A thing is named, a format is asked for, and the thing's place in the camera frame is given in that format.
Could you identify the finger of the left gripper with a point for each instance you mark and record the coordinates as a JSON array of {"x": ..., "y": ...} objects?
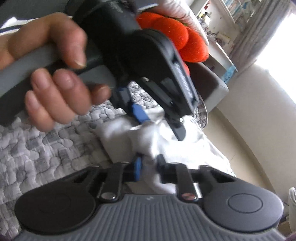
[
  {"x": 167, "y": 94},
  {"x": 122, "y": 98}
]

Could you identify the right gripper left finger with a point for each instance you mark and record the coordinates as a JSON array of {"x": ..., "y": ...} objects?
[{"x": 117, "y": 175}]

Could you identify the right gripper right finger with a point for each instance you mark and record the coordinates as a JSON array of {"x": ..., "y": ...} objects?
[{"x": 178, "y": 174}]

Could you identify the white t-shirt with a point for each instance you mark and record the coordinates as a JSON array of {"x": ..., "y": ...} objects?
[{"x": 123, "y": 138}]

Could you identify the grey sofa armrest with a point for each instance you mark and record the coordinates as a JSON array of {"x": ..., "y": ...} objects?
[{"x": 211, "y": 88}]

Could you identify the orange knotted cushion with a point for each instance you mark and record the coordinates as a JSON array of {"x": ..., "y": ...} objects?
[{"x": 188, "y": 42}]

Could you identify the beige pillow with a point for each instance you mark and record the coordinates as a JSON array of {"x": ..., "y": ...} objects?
[{"x": 180, "y": 10}]

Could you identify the grey checked quilt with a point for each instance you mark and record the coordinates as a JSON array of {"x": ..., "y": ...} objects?
[{"x": 30, "y": 158}]

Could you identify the white desk with shelves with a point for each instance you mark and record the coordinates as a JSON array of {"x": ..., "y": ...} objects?
[{"x": 222, "y": 22}]

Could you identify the grey curtain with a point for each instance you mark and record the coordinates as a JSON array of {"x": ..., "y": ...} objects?
[{"x": 258, "y": 31}]

